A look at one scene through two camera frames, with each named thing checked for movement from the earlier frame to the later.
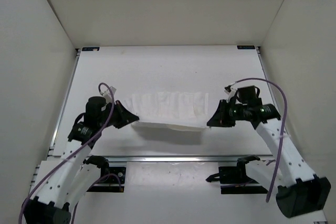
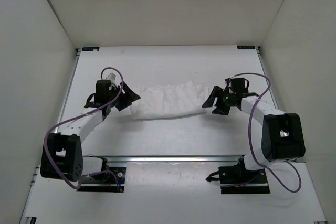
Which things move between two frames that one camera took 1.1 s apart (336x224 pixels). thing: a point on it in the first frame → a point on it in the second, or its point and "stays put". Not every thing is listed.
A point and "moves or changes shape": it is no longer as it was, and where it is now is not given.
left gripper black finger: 117,116 → 128,96
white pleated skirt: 178,110 moves or changes shape
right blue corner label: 245,47 stays put
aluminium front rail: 161,158 stays put
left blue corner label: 90,49 stays put
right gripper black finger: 226,115 → 210,102
